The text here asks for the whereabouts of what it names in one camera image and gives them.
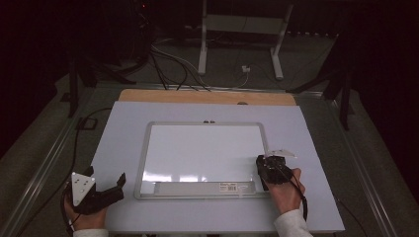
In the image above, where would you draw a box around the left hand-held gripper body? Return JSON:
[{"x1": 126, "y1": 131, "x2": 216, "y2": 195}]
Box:
[{"x1": 69, "y1": 171, "x2": 126, "y2": 216}]

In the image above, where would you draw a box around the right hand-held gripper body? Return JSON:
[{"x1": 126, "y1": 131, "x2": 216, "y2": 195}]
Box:
[{"x1": 255, "y1": 148, "x2": 298, "y2": 186}]

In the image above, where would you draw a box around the grey framed whiteboard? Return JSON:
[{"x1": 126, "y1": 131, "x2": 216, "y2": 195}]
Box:
[{"x1": 133, "y1": 120, "x2": 278, "y2": 201}]

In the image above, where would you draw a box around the person's left hand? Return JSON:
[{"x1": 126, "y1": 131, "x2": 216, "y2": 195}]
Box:
[{"x1": 62, "y1": 192, "x2": 109, "y2": 232}]

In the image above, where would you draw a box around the person's right hand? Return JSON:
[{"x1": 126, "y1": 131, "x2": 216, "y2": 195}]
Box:
[{"x1": 264, "y1": 167, "x2": 306, "y2": 216}]

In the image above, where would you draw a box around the black floor box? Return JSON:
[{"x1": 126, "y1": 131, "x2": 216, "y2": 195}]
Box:
[{"x1": 75, "y1": 117, "x2": 99, "y2": 130}]

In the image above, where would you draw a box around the large white table sheet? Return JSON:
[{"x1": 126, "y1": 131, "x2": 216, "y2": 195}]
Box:
[{"x1": 91, "y1": 100, "x2": 346, "y2": 234}]

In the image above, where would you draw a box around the black tripod stand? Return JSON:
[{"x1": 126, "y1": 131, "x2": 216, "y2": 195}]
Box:
[
  {"x1": 66, "y1": 48, "x2": 136, "y2": 119},
  {"x1": 286, "y1": 33, "x2": 357, "y2": 131}
]

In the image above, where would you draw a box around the white metal stand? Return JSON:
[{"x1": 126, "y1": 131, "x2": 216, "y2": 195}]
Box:
[{"x1": 197, "y1": 0, "x2": 294, "y2": 81}]

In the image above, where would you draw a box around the black equipment rack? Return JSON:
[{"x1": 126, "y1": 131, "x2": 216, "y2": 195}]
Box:
[{"x1": 112, "y1": 0, "x2": 156, "y2": 68}]

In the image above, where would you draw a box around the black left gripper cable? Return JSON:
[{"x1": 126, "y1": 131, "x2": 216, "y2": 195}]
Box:
[{"x1": 14, "y1": 107, "x2": 114, "y2": 237}]

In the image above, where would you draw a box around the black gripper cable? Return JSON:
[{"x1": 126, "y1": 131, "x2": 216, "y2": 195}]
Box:
[
  {"x1": 14, "y1": 107, "x2": 114, "y2": 237},
  {"x1": 278, "y1": 162, "x2": 309, "y2": 222}
]

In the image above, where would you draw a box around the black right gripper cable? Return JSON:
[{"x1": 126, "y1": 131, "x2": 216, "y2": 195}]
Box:
[{"x1": 278, "y1": 162, "x2": 309, "y2": 222}]

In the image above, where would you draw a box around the metal floor rail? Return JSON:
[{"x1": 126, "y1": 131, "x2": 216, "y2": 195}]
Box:
[
  {"x1": 0, "y1": 88, "x2": 100, "y2": 237},
  {"x1": 324, "y1": 97, "x2": 401, "y2": 237}
]

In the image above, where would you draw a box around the black floor cables bundle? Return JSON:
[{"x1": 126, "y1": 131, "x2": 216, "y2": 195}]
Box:
[{"x1": 148, "y1": 43, "x2": 212, "y2": 93}]

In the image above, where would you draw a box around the white floor cable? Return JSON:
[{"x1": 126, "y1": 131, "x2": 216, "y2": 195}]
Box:
[{"x1": 150, "y1": 43, "x2": 250, "y2": 90}]

